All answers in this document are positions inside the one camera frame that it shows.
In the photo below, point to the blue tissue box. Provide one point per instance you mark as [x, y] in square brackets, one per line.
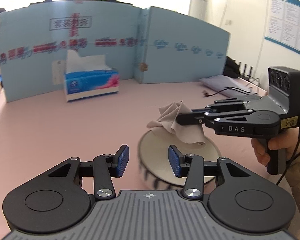
[90, 85]

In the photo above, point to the black jacket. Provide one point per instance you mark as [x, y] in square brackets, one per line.
[231, 66]

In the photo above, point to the white tissue sheet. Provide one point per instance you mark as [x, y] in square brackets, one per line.
[85, 61]

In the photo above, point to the white wall socket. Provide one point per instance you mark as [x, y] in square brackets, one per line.
[229, 22]

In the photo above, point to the white paper label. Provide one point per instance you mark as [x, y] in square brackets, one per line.
[58, 72]

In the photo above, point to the wall poster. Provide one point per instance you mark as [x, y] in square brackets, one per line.
[287, 22]

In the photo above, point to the person's right hand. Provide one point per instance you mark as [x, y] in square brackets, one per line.
[260, 150]

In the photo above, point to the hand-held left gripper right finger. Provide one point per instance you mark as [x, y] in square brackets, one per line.
[174, 162]

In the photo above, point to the beige cleaning cloth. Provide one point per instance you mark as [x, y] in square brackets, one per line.
[170, 116]

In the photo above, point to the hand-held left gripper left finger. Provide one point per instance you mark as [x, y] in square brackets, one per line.
[122, 160]

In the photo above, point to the blue cardboard panel red print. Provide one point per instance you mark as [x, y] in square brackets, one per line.
[40, 75]

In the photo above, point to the black antenna device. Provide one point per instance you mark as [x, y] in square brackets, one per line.
[245, 71]

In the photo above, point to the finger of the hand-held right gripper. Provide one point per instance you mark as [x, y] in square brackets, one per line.
[227, 102]
[190, 119]

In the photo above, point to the blue cardboard panel teal logos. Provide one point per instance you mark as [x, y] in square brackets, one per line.
[180, 65]

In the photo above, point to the white standing air conditioner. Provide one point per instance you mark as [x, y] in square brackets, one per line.
[198, 0]

